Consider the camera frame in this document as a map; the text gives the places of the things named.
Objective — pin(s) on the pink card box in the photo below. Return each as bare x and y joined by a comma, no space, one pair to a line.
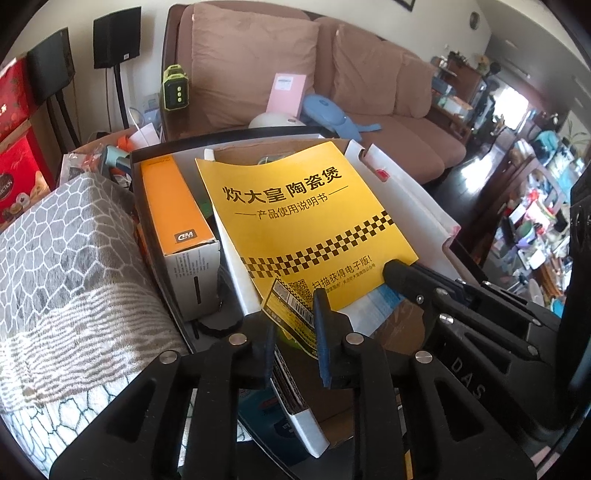
287,92

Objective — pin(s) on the open cardboard clutter box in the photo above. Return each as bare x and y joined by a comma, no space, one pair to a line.
92,147

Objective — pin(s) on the white paper bag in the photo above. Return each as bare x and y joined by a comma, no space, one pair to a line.
415,198

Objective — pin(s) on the dark wooden cabinet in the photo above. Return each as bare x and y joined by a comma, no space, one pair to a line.
461,78

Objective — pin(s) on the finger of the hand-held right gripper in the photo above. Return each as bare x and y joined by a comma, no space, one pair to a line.
508,309
399,274

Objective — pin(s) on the framed ink painting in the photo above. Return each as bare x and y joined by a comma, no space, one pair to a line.
404,3

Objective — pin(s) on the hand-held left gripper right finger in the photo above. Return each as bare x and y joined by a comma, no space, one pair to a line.
323,337

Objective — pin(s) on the red chocolate gift box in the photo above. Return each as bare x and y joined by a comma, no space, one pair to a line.
18,180

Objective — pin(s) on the brown sofa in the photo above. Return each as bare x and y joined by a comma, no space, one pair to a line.
415,138

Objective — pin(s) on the cluttered display shelf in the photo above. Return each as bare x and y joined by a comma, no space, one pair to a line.
531,198

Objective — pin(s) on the white round device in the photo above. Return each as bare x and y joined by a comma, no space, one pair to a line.
272,121

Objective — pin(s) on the light blue massager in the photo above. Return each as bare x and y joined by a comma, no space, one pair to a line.
328,110

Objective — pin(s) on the lime green portable speaker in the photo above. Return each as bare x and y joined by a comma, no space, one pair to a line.
174,87

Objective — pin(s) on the yellow instruction booklet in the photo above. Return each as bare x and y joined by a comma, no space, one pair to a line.
300,221

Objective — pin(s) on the white paper sheet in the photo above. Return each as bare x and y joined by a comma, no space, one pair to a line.
145,134

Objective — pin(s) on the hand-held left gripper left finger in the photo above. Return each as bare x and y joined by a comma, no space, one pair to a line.
268,355

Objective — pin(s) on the blue printed pack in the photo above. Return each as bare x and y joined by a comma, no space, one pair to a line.
258,415

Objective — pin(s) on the orange white carton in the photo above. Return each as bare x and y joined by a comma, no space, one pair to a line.
171,203

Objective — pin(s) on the patterned fleece blanket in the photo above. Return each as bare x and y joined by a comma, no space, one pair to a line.
69,277

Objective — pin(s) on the teal handheld tool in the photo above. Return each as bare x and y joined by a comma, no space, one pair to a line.
115,159

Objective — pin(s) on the white cardboard box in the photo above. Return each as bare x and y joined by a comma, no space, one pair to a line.
300,429

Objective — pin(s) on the pale blue box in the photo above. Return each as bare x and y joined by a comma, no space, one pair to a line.
152,108

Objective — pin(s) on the dark red tea gift bag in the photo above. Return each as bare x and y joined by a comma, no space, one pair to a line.
11,92

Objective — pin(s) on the clear plastic packet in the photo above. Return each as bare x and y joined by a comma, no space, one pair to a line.
78,168

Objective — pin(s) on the black ribbed cap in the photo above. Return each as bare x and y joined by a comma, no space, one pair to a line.
217,325

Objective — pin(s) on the black speaker on stand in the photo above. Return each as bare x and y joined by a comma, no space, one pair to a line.
51,64
117,37

